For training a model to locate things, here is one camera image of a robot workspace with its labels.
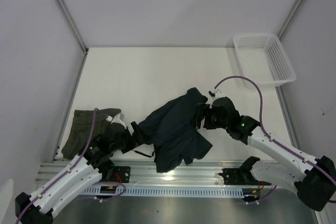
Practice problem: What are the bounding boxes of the aluminium mounting rail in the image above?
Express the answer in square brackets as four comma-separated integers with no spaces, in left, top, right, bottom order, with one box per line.
[35,160,297,189]

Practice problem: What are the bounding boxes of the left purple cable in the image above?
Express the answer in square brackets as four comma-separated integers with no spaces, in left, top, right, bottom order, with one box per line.
[14,108,127,224]

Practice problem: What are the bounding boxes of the white perforated plastic basket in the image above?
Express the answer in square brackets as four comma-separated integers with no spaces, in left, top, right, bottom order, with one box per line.
[233,33,297,88]

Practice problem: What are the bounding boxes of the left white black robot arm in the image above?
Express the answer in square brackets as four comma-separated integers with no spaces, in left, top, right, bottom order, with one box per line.
[15,122,143,223]

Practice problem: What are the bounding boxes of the slotted grey cable duct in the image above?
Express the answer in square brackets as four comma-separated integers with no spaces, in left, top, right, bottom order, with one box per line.
[81,185,244,198]

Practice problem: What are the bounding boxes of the dark teal shorts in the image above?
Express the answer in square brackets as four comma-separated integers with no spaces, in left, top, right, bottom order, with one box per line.
[138,87,213,173]

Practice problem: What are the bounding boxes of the aluminium frame post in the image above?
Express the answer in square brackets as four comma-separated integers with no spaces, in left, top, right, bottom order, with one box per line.
[277,0,307,40]
[41,0,89,54]

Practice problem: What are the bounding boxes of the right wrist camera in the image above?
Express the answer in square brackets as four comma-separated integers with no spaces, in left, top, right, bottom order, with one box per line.
[208,89,223,102]

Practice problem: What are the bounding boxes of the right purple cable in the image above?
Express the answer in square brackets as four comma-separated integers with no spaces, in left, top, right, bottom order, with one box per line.
[214,76,336,205]

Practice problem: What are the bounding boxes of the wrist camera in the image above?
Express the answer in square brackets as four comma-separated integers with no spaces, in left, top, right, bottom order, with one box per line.
[208,89,223,102]
[106,113,125,126]

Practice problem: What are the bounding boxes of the right aluminium frame post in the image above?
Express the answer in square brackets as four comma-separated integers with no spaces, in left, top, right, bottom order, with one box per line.
[277,0,307,40]

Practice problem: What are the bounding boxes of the purple cable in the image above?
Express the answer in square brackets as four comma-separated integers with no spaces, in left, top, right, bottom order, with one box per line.
[14,108,127,224]
[214,76,336,205]

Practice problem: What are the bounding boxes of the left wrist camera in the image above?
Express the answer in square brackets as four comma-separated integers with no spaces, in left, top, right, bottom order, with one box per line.
[106,113,125,126]

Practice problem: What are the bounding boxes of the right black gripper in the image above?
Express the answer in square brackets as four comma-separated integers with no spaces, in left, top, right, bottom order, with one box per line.
[189,104,229,130]

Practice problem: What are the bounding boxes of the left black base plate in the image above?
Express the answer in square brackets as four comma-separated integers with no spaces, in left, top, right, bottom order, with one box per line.
[109,166,131,184]

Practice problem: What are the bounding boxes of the left aluminium frame post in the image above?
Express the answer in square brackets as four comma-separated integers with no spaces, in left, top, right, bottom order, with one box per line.
[41,0,89,54]

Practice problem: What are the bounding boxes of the olive green shorts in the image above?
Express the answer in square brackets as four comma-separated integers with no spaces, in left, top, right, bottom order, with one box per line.
[61,108,121,159]

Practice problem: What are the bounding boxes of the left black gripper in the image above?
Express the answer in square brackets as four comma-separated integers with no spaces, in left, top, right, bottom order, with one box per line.
[110,121,150,153]

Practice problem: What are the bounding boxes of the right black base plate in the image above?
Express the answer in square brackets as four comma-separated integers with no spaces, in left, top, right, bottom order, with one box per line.
[218,168,271,186]

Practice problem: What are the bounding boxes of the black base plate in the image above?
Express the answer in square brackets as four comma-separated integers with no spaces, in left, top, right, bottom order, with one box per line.
[109,166,131,184]
[218,168,271,186]

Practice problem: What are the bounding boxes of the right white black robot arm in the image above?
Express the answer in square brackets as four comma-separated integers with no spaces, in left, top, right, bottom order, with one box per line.
[196,97,335,211]

